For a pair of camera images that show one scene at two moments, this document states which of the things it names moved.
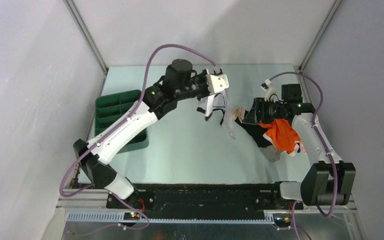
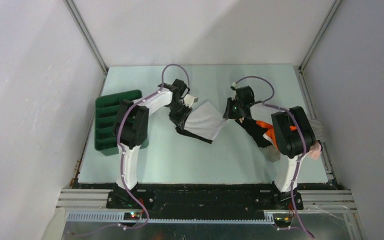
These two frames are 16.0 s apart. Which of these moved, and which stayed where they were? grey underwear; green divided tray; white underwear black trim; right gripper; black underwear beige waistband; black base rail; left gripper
Moved: white underwear black trim; right gripper; left gripper
Stayed: green divided tray; grey underwear; black base rail; black underwear beige waistband
